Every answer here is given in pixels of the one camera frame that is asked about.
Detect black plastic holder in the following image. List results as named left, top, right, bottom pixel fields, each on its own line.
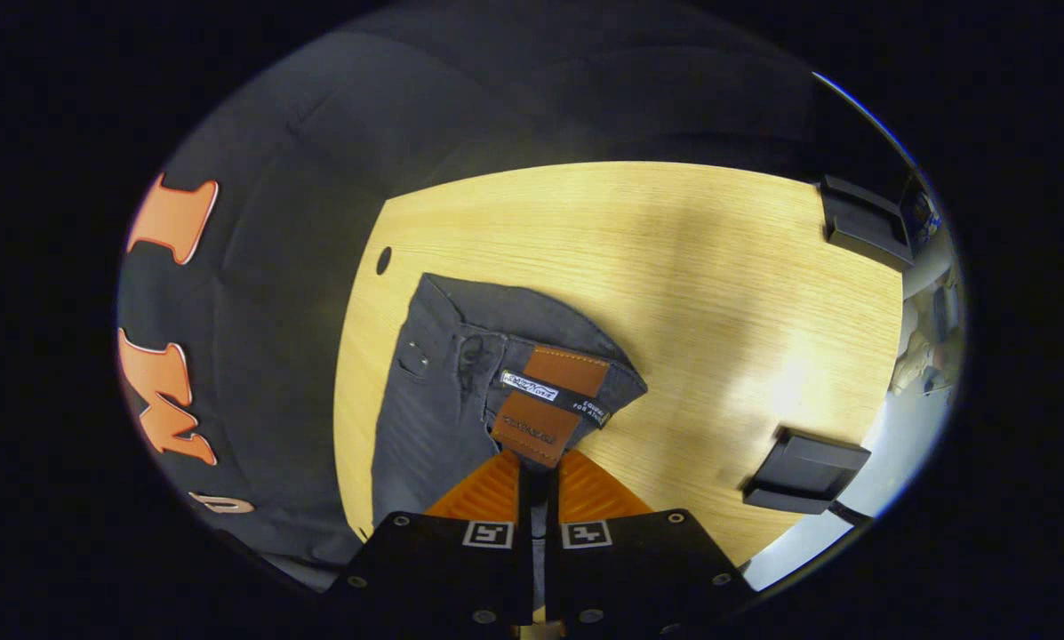
left=819, top=173, right=915, bottom=269
left=742, top=427, right=872, bottom=516

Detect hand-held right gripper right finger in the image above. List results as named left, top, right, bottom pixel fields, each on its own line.
left=545, top=449, right=759, bottom=636

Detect black backdrop cloth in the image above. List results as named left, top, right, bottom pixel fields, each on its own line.
left=114, top=4, right=906, bottom=592

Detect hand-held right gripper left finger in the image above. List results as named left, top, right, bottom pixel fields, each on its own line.
left=323, top=449, right=532, bottom=636

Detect dark grey jeans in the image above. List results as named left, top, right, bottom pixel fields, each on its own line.
left=370, top=271, right=648, bottom=614

